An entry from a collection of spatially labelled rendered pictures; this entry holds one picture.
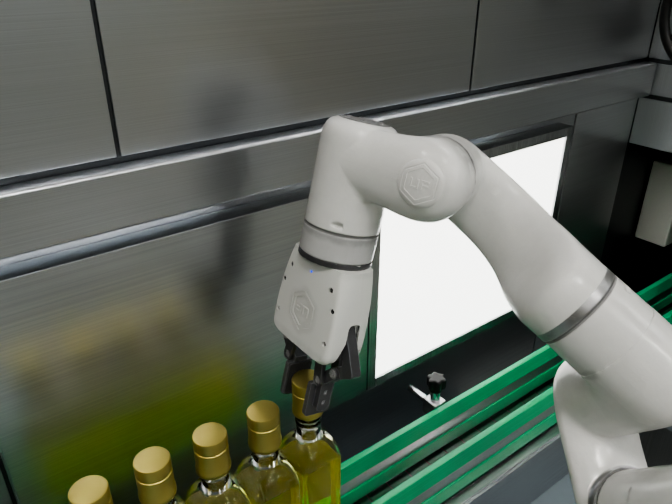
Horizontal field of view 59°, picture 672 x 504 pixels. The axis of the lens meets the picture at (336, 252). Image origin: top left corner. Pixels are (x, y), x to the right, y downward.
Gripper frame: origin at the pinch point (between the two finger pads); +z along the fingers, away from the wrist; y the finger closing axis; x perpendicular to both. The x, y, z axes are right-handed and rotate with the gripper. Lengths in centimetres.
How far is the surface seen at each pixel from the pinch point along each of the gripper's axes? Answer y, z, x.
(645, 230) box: -12, -12, 99
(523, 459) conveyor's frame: 5.8, 18.4, 41.8
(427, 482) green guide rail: 4.4, 16.6, 20.7
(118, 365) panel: -11.9, 1.4, -16.1
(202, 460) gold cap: 1.1, 5.1, -12.1
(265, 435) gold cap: 2.0, 3.4, -5.8
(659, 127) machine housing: -9, -34, 81
